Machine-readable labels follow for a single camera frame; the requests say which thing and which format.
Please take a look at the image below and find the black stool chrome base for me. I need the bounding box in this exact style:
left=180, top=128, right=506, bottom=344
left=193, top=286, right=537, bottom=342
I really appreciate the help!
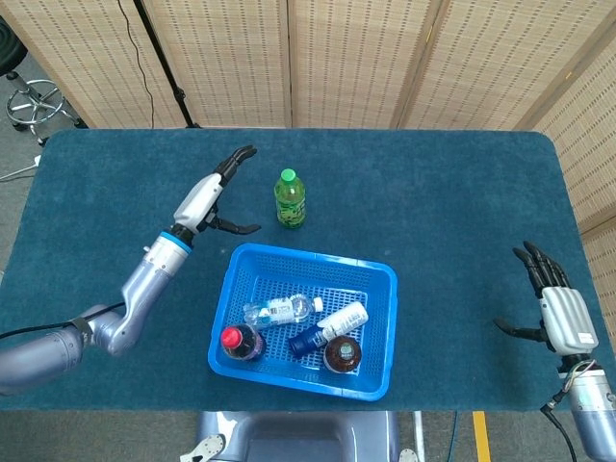
left=0, top=16, right=89, bottom=147

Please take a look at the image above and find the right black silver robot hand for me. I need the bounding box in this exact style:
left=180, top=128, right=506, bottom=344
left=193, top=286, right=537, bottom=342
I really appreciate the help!
left=493, top=241, right=601, bottom=357

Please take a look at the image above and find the teal carpet table mat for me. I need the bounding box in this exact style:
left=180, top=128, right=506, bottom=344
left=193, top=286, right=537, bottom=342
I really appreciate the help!
left=0, top=127, right=611, bottom=414

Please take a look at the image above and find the cola bottle red cap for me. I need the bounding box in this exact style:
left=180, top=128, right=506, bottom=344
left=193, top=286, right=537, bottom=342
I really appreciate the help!
left=219, top=322, right=267, bottom=363

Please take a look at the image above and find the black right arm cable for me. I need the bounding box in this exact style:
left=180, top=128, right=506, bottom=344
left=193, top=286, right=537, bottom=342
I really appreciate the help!
left=539, top=389, right=578, bottom=462

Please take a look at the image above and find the green soda bottle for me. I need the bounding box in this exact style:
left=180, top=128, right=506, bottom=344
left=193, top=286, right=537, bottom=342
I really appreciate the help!
left=273, top=167, right=307, bottom=230

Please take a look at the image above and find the yellow floor tape strip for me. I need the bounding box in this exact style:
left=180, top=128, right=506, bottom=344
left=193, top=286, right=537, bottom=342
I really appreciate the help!
left=472, top=411, right=492, bottom=462

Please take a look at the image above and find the thin black hanging cable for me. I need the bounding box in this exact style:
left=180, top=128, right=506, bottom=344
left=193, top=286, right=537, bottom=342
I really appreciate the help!
left=116, top=0, right=156, bottom=129

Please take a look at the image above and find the blue floor cable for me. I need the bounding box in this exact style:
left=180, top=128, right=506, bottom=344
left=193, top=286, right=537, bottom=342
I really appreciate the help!
left=445, top=411, right=458, bottom=462

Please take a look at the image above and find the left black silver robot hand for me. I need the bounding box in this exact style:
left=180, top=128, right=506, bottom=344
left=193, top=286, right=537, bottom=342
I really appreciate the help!
left=171, top=144, right=262, bottom=237

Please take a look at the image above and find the black tripod stand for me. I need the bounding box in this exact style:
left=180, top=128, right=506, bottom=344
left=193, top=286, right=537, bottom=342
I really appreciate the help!
left=132, top=0, right=202, bottom=129

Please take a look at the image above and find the grey-blue robot torso base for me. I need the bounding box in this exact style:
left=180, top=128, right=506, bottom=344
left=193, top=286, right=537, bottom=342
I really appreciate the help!
left=178, top=411, right=424, bottom=462

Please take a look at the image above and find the clear water bottle white cap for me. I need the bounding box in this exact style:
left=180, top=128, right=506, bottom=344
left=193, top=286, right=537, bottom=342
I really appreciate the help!
left=242, top=294, right=324, bottom=331

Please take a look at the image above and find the brown tea bottle black cap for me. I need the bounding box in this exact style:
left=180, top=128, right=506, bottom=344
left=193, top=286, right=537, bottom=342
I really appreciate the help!
left=322, top=335, right=364, bottom=375

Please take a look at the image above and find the white bottle dark blue cap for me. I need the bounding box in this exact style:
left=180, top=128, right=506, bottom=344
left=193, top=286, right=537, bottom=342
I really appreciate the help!
left=287, top=301, right=371, bottom=357

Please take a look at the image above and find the white floor cable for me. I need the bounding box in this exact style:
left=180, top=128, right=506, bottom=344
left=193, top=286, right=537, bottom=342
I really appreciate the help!
left=0, top=154, right=43, bottom=182

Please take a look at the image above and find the blue perforated plastic basket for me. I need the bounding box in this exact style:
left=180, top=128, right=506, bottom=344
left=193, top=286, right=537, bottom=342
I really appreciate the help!
left=207, top=242, right=399, bottom=401

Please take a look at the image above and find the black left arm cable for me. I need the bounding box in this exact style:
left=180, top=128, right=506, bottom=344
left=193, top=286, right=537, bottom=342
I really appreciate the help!
left=0, top=301, right=127, bottom=341

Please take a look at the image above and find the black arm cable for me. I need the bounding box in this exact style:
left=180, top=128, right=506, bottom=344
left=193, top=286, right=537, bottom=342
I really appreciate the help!
left=539, top=389, right=578, bottom=462
left=0, top=301, right=127, bottom=341

